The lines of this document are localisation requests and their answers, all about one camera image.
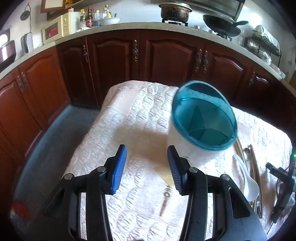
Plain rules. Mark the teal rimmed white utensil holder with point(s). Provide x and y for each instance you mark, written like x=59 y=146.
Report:
x=185 y=148

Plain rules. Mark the dark sauce bottle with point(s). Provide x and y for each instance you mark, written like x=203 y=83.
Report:
x=89 y=19

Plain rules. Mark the grey stone countertop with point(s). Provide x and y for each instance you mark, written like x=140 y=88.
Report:
x=138 y=26

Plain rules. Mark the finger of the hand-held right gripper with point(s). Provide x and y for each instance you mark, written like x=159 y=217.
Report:
x=276 y=170
x=282 y=197

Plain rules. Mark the red object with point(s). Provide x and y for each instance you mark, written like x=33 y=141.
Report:
x=20 y=210

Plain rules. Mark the wooden wall cabinet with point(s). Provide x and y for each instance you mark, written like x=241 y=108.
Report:
x=53 y=5

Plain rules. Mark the silver rice cooker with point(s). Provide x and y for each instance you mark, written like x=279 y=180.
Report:
x=8 y=53

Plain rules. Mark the white grey electric kettle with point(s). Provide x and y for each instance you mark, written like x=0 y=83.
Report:
x=27 y=42

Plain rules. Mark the white ceramic spoon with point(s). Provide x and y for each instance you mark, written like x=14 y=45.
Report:
x=249 y=185

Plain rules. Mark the black wok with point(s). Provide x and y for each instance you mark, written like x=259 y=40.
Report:
x=219 y=25

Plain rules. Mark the yellow oil bottle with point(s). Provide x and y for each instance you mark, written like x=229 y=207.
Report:
x=106 y=12

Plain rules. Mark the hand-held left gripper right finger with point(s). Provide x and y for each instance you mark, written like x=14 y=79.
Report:
x=174 y=170

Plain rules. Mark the gas stove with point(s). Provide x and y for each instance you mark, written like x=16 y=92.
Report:
x=178 y=22

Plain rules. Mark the cream microwave oven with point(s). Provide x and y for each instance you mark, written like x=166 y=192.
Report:
x=60 y=25

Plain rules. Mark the floral lidded tureen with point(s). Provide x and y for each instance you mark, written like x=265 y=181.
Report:
x=264 y=57

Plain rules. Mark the yellow capped jar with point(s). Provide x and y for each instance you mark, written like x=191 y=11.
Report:
x=82 y=22

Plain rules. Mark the clear bottle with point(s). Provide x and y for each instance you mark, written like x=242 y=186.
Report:
x=97 y=15

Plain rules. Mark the small white bowl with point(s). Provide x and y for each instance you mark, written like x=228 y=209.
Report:
x=281 y=74
x=275 y=67

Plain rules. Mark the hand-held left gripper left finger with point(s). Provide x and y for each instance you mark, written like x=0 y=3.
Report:
x=119 y=170

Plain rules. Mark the white quilted cloth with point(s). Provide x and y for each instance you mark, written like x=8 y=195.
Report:
x=138 y=120

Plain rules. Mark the dark cooking pot with lid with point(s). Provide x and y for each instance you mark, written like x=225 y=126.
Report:
x=174 y=11

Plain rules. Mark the black round wall hanger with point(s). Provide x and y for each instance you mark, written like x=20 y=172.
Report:
x=25 y=15

